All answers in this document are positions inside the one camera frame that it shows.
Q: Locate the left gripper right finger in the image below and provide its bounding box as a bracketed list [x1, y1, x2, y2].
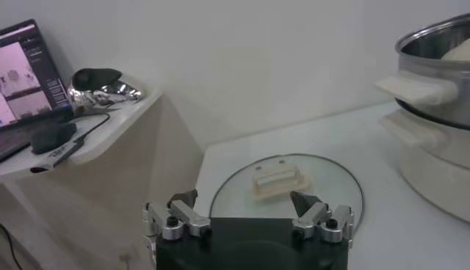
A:
[289, 190, 356, 249]

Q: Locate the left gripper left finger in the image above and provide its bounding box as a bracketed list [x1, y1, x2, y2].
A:
[142, 189, 213, 266]

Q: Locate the glass lid with cream handle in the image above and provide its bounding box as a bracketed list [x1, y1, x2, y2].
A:
[208, 153, 366, 236]

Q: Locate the white steamed baozi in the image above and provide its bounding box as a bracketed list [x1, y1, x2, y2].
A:
[440, 38, 470, 62]

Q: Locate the stainless steel steamer basket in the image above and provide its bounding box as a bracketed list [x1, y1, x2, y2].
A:
[374, 13, 470, 131]

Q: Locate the white side table with mouse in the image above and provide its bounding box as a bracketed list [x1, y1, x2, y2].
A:
[0, 90, 205, 270]

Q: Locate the cream electric cooker base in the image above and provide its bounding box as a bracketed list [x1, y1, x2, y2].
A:
[380, 106, 470, 224]

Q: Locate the grey usb hub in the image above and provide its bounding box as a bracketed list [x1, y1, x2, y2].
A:
[29, 141, 87, 174]

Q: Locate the black computer mouse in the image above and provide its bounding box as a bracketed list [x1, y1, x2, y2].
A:
[29, 123, 78, 155]

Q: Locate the black laptop with pink screen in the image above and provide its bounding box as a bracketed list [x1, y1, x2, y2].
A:
[0, 18, 74, 162]

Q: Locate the thin black hub cable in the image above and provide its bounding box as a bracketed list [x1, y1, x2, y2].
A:
[73, 112, 111, 142]

